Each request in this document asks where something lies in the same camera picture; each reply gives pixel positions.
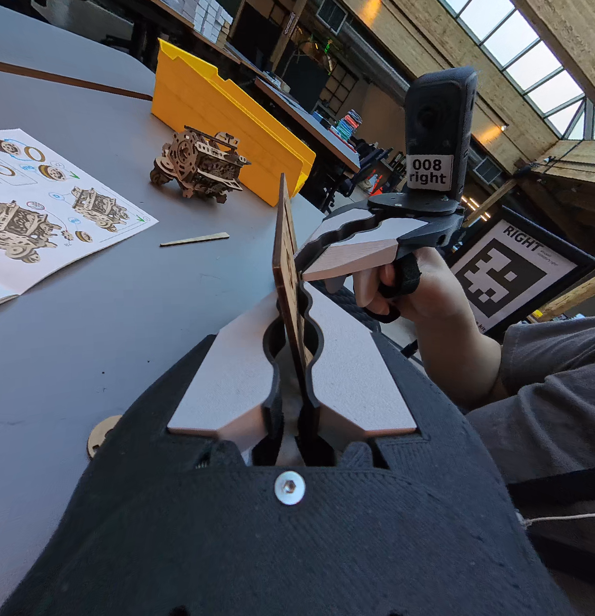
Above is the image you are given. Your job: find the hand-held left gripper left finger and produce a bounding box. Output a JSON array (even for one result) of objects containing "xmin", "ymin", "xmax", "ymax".
[{"xmin": 167, "ymin": 291, "xmax": 285, "ymax": 466}]

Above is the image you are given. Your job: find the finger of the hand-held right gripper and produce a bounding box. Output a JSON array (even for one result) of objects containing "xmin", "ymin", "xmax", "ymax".
[
  {"xmin": 294, "ymin": 208, "xmax": 377, "ymax": 270},
  {"xmin": 297, "ymin": 218, "xmax": 429, "ymax": 284}
]

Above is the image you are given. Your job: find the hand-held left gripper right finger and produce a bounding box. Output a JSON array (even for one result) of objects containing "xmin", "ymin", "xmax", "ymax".
[{"xmin": 301, "ymin": 281, "xmax": 418, "ymax": 448}]

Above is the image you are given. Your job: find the narrow wooden parts sheet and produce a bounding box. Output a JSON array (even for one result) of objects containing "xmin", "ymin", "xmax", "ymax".
[{"xmin": 272, "ymin": 172, "xmax": 321, "ymax": 410}]

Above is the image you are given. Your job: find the assembled wooden model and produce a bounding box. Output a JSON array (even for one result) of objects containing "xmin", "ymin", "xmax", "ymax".
[{"xmin": 150, "ymin": 126, "xmax": 251, "ymax": 204}]

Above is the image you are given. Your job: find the person's right hand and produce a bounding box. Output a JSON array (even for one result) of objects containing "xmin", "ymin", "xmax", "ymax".
[{"xmin": 353, "ymin": 248, "xmax": 477, "ymax": 338}]

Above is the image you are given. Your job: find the stack of coloured trays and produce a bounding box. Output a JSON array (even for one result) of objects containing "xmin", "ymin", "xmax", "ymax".
[{"xmin": 336, "ymin": 111, "xmax": 363, "ymax": 141}]

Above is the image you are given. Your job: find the long background table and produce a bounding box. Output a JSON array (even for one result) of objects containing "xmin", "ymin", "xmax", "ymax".
[{"xmin": 254, "ymin": 77, "xmax": 361, "ymax": 174}]

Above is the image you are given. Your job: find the framed marker sign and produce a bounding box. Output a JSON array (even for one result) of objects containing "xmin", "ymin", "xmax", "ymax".
[{"xmin": 447, "ymin": 206, "xmax": 595, "ymax": 340}]

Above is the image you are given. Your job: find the round wooden disc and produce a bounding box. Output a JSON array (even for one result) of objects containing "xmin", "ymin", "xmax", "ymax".
[{"xmin": 87, "ymin": 415, "xmax": 123, "ymax": 459}]

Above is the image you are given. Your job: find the flat wooden stick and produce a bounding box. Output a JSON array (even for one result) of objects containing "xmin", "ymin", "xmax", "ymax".
[{"xmin": 160, "ymin": 232, "xmax": 230, "ymax": 247}]

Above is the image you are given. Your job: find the yellow plastic bin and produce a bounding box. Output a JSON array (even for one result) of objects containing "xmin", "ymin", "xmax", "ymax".
[{"xmin": 151, "ymin": 38, "xmax": 316, "ymax": 208}]

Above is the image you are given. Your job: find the skylight window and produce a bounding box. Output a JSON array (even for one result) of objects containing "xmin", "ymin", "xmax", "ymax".
[{"xmin": 442, "ymin": 0, "xmax": 595, "ymax": 140}]

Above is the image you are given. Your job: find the person's grey shirt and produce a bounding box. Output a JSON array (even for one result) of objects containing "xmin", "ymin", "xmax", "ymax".
[{"xmin": 463, "ymin": 315, "xmax": 595, "ymax": 616}]

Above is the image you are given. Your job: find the stack of white boxes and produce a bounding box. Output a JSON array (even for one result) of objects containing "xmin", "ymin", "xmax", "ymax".
[{"xmin": 182, "ymin": 0, "xmax": 233, "ymax": 32}]

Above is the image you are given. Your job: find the instruction booklet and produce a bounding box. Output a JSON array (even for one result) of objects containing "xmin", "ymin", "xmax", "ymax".
[{"xmin": 0, "ymin": 127, "xmax": 160, "ymax": 310}]

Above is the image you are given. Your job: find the wall vent grille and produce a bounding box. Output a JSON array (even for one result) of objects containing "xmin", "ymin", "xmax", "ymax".
[{"xmin": 473, "ymin": 156, "xmax": 503, "ymax": 184}]

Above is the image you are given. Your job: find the grey ventilation duct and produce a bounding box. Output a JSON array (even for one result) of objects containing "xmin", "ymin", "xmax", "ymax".
[{"xmin": 343, "ymin": 21, "xmax": 414, "ymax": 97}]

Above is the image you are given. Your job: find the white cord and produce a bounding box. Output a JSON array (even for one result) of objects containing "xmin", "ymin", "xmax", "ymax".
[{"xmin": 516, "ymin": 511, "xmax": 595, "ymax": 527}]

